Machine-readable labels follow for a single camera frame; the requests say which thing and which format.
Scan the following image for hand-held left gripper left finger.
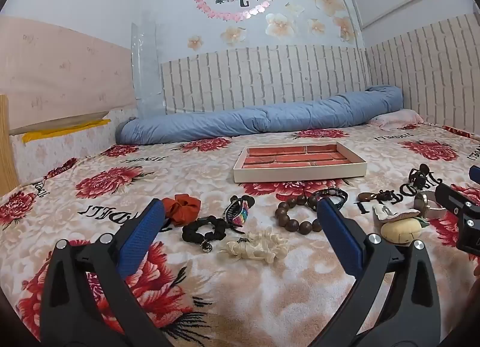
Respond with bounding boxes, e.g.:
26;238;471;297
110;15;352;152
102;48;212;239
39;199;177;347

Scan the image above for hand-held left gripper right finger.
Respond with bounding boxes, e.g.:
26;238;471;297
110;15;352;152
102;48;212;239
315;197;441;347

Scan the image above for black hair claw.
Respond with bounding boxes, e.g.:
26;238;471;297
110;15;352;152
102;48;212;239
407;163;432;195

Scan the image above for black braided bracelet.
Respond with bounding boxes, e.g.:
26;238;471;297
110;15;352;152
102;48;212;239
310;188;349;209

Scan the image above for brown hair clip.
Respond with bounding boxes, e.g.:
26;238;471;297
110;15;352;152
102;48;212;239
357;189;394;205

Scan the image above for orange scrunchie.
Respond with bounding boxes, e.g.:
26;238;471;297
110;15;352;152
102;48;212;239
162;196;202;227

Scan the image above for yellow plush hair clip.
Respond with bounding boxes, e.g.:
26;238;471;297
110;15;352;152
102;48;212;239
380;217;430;245

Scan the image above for wooden bead bracelet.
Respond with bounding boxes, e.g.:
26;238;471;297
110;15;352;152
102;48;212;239
275;196;325;233

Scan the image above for white tray with brick lining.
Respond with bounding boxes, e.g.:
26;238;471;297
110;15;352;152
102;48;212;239
232;141;367;183

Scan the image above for colourful hair claw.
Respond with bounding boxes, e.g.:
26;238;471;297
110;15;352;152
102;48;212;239
223;195;256;237

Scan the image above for silver wrist watch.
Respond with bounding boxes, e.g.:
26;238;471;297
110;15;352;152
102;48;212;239
412;191;447;220

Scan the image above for black scrunchie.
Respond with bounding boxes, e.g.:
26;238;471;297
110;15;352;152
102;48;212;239
182;216;228;254

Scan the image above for pink pillow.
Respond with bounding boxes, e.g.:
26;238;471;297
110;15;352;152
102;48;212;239
369;108;424;130

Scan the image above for red floral blanket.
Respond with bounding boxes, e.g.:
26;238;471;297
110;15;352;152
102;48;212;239
0;123;480;347

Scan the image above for rolled blue duvet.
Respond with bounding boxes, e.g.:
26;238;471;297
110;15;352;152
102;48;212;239
115;85;404;145

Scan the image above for beige cardboard sheet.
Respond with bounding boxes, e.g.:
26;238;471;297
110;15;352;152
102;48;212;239
8;111;109;135

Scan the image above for clear plastic sheet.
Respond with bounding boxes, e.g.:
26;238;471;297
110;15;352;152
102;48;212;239
129;20;166;115

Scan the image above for group of flower wall stickers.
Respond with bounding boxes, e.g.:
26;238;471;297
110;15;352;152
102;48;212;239
187;0;361;51

